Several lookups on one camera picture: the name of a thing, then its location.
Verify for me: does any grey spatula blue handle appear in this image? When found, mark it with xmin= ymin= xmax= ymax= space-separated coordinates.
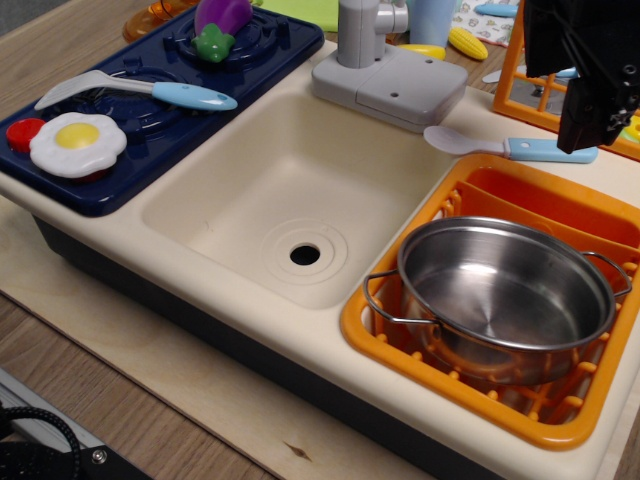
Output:
xmin=34 ymin=70 xmax=238 ymax=111

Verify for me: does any orange plastic toy lid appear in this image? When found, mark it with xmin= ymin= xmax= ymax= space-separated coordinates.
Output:
xmin=122 ymin=0 xmax=199 ymax=43

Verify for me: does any blue handled utensil on cloth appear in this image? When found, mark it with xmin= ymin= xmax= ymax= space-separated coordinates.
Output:
xmin=474 ymin=3 xmax=518 ymax=18

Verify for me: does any orange toy dish rack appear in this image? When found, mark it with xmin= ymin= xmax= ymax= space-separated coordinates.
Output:
xmin=493 ymin=1 xmax=639 ymax=160

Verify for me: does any green cloth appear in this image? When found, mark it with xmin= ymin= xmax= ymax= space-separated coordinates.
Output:
xmin=256 ymin=0 xmax=339 ymax=33

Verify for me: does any white spoon blue handle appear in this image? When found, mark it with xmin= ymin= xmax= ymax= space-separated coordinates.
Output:
xmin=423 ymin=126 xmax=599 ymax=164

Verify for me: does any black braided cable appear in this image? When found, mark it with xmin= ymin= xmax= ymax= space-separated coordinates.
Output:
xmin=0 ymin=406 xmax=82 ymax=480

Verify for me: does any light blue plastic cup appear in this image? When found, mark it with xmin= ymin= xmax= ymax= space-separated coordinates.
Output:
xmin=408 ymin=0 xmax=457 ymax=47

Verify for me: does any yellow toy corn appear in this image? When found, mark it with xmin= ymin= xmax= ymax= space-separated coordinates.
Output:
xmin=448 ymin=27 xmax=489 ymax=61

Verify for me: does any grey toy faucet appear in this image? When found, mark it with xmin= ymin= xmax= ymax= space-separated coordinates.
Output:
xmin=312 ymin=0 xmax=468 ymax=133

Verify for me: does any orange dish drainer basket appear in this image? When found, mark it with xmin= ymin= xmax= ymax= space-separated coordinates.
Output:
xmin=341 ymin=154 xmax=639 ymax=451

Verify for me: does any cream toy sink unit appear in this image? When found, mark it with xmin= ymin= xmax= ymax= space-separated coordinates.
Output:
xmin=1 ymin=63 xmax=639 ymax=479

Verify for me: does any toy fried egg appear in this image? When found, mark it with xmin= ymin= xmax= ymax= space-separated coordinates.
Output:
xmin=29 ymin=113 xmax=127 ymax=179

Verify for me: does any yellow toy banana piece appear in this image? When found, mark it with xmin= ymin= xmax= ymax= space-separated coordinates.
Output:
xmin=400 ymin=44 xmax=446 ymax=61

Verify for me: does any black metal bracket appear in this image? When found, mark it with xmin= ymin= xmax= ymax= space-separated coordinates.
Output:
xmin=1 ymin=442 xmax=150 ymax=479

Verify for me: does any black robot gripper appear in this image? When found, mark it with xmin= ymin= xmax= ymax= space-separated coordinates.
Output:
xmin=523 ymin=1 xmax=639 ymax=153

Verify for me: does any patterned white cloth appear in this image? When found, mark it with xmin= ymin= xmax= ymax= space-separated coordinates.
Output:
xmin=452 ymin=0 xmax=520 ymax=46

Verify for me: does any purple toy eggplant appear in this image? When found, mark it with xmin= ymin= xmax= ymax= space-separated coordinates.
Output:
xmin=191 ymin=0 xmax=253 ymax=63

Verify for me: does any navy blue toy stove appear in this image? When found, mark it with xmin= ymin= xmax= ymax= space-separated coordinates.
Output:
xmin=1 ymin=8 xmax=324 ymax=217

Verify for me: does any stainless steel pan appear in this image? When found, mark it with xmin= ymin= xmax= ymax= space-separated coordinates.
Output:
xmin=363 ymin=216 xmax=632 ymax=386

